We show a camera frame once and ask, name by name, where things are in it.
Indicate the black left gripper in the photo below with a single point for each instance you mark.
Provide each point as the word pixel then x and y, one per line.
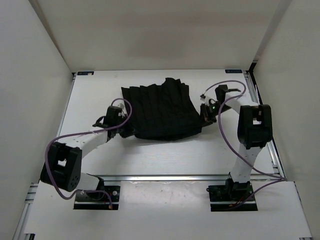
pixel 128 132

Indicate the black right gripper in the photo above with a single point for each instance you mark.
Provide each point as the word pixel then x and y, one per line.
pixel 206 118

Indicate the black pleated skirt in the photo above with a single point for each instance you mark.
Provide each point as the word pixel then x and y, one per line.
pixel 162 112

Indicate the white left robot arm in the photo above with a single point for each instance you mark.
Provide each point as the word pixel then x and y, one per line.
pixel 64 154

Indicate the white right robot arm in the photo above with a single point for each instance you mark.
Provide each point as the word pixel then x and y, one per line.
pixel 254 131

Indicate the right blue label sticker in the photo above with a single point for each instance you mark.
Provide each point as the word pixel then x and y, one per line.
pixel 233 71

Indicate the blue label sticker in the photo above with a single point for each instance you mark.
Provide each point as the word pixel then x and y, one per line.
pixel 85 73
pixel 233 71

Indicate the left blue label sticker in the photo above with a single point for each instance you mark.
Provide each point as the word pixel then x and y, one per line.
pixel 85 73

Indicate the front aluminium rail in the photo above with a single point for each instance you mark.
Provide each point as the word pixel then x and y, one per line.
pixel 164 178

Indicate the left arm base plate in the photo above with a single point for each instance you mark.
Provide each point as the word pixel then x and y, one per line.
pixel 106 198

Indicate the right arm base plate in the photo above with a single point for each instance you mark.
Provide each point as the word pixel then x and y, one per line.
pixel 232 197

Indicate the left aluminium frame rail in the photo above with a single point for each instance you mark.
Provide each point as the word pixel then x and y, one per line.
pixel 19 233

